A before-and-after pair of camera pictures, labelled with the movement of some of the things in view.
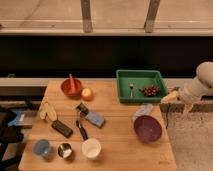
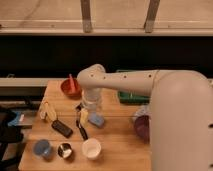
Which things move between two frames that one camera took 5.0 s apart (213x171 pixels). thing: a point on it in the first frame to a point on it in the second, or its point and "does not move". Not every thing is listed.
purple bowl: (147, 128) does not move
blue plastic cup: (42, 147) does not move
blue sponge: (96, 118) does not move
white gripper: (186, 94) to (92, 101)
